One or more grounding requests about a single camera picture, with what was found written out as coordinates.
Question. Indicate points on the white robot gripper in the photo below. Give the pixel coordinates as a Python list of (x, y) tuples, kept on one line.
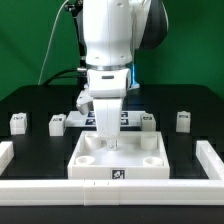
[(106, 91)]

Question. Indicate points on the white square table top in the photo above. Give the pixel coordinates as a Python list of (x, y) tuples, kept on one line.
[(138, 155)]

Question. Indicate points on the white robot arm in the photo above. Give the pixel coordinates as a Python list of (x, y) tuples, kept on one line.
[(113, 30)]

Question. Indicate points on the white fiducial marker sheet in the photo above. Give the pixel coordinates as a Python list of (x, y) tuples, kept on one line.
[(128, 119)]

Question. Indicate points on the white U-shaped obstacle fence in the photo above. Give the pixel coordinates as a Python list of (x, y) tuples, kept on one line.
[(208, 191)]

